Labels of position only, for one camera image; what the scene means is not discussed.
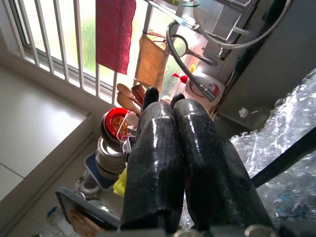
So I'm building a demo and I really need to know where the red hanging cloth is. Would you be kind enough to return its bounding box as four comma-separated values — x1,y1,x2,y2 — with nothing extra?
95,0,137,76

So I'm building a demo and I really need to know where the flexible metal faucet hose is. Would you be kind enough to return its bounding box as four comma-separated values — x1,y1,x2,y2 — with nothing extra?
165,20,218,102

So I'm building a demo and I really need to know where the blue drain tray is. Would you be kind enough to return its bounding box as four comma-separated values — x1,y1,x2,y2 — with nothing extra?
83,151,117,191

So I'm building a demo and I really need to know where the white dish soap bottle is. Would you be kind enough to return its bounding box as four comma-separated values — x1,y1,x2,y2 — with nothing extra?
172,71,227,113

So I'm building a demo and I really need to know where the chrome tap fixture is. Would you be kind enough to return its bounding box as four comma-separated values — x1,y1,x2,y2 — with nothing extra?
217,0,260,60

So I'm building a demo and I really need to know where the white hose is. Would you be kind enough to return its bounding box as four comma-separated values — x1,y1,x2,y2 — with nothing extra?
192,0,293,49

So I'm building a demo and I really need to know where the stack of steel plates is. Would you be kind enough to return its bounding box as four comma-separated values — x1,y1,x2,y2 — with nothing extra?
94,136,127,181

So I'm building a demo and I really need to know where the bubble wrap sheet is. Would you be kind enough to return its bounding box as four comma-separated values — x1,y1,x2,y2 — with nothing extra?
178,68,316,230

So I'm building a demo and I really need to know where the stainless steel sink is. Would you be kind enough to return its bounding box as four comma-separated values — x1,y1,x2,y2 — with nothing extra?
214,0,316,139

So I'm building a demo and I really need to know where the yellow sponge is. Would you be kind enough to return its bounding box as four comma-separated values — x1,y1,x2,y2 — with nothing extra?
112,167,128,198

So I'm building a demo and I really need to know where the small steel cup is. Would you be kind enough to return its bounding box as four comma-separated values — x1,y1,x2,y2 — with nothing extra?
78,175,101,198

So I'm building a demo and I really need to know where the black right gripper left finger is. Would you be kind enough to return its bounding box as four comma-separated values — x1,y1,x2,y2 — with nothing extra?
120,86,186,234

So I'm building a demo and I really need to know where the clear jar blue lid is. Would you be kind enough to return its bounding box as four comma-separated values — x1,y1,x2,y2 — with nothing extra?
46,206,65,224

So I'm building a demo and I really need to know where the red bowl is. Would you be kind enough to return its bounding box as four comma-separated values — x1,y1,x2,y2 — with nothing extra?
100,107,133,144

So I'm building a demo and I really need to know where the dark wooden spoon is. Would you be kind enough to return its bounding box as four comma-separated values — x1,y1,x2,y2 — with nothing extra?
130,84,147,106

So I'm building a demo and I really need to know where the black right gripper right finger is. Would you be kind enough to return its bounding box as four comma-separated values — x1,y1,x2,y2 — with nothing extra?
169,92,274,232

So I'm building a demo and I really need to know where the light wooden spatula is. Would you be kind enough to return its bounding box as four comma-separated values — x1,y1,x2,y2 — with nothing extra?
116,83,143,116

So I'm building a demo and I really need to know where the white window grille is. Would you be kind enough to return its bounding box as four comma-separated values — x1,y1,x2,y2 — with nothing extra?
4,0,154,106

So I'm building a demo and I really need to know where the metal mesh strainer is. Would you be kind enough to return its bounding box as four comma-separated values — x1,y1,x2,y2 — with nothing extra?
169,34,218,67

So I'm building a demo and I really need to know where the brown hanging cloth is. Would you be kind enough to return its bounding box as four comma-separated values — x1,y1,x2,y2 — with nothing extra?
134,33,170,92

